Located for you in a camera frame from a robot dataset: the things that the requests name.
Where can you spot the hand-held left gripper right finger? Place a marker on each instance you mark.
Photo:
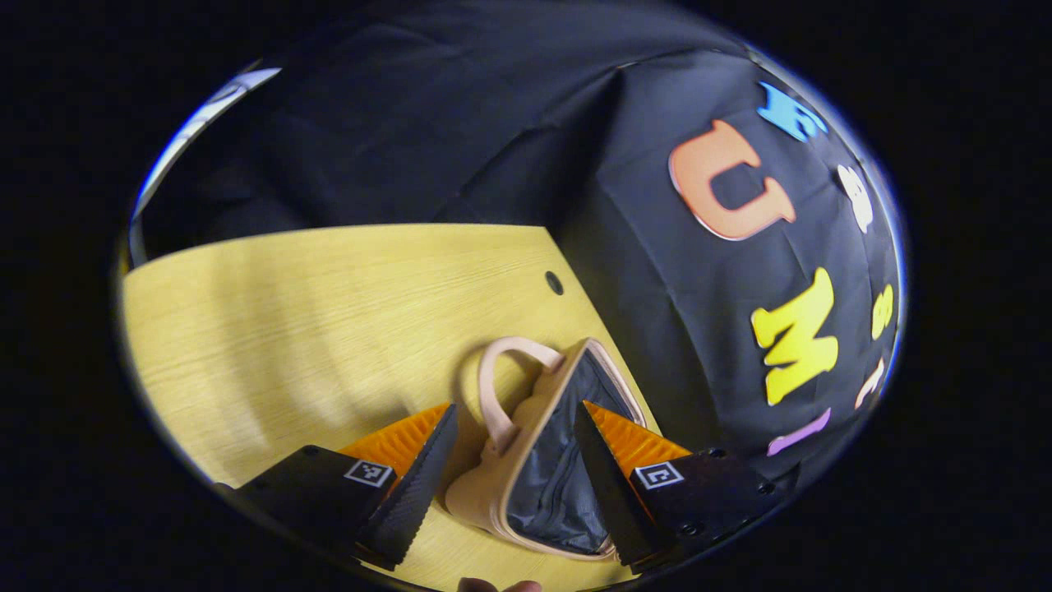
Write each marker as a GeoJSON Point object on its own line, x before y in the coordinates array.
{"type": "Point", "coordinates": [612, 493]}

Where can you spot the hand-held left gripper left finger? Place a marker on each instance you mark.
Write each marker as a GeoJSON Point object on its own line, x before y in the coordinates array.
{"type": "Point", "coordinates": [415, 493]}

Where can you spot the pink suitcase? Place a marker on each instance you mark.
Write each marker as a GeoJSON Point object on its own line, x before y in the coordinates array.
{"type": "Point", "coordinates": [542, 485]}

